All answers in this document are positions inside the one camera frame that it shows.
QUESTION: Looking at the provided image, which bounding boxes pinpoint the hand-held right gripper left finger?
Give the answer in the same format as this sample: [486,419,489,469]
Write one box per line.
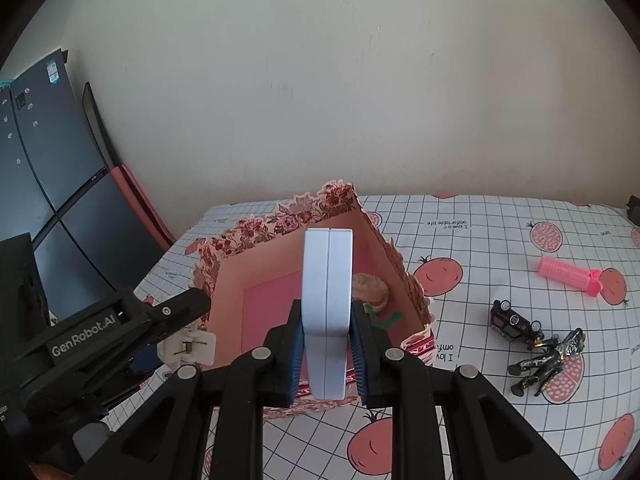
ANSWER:
[75,299,306,480]

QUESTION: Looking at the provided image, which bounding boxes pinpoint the thin black board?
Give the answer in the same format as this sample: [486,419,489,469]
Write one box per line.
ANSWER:
[82,81,123,168]

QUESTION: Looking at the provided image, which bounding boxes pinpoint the pink flat board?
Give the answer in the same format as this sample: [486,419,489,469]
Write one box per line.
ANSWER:
[109,164,177,251]

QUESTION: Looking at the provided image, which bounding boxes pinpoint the red floral cardboard box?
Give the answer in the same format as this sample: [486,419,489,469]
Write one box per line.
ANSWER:
[192,178,437,421]

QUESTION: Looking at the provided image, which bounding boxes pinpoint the black gold robot figure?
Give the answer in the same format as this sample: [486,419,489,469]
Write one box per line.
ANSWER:
[507,327,585,398]

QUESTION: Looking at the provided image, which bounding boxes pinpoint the pink hair roller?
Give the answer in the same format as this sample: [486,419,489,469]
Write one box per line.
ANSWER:
[538,256,605,297]

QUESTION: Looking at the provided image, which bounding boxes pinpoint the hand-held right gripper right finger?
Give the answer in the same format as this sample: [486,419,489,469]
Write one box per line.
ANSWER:
[349,300,581,480]

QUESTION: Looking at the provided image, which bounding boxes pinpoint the checked pomegranate print desktop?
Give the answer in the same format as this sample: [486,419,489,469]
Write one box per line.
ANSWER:
[102,194,640,480]

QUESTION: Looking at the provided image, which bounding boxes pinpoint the white round case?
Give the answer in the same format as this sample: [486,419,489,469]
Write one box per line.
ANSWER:
[301,228,355,401]

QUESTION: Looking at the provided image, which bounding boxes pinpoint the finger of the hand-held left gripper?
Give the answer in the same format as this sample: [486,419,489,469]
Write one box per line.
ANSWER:
[149,287,213,327]
[100,345,164,402]

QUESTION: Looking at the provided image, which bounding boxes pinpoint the dark grey refrigerator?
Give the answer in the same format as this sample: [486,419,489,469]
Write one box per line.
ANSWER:
[0,49,173,321]

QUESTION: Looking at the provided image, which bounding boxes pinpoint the black toy car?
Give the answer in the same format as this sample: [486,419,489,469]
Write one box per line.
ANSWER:
[490,299,546,345]

